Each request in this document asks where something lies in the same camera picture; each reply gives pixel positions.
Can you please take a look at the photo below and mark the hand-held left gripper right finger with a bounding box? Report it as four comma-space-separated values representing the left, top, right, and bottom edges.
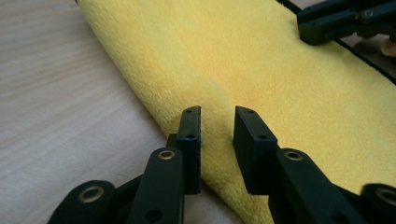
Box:
233, 105, 280, 196

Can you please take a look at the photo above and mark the yellow and grey cloth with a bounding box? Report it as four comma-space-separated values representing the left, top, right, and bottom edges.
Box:
75, 0, 396, 224

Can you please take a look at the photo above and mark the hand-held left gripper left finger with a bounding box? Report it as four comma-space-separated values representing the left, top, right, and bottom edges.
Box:
165, 105, 203, 196

